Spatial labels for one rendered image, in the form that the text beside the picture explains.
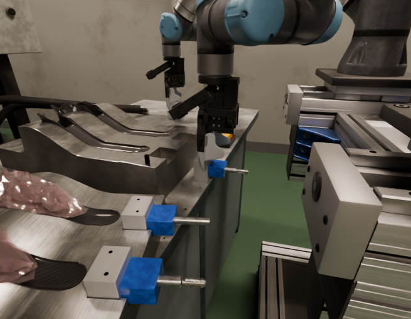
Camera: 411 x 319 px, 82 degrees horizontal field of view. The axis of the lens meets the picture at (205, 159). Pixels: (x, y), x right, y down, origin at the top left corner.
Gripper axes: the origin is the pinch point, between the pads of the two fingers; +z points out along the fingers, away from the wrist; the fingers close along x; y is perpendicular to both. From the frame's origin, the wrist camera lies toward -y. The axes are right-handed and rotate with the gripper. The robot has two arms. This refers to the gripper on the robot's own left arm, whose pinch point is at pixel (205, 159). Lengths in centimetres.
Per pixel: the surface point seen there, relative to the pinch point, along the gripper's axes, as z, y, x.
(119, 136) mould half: -3.5, -24.2, 0.7
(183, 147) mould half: -3.3, -5.0, -1.7
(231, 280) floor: 85, 5, 32
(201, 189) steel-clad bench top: 4.8, 0.7, -6.4
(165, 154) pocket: -2.6, -8.4, -4.8
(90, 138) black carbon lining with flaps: -4.4, -29.2, -4.6
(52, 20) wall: -48, -228, 195
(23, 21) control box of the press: -34, -89, 38
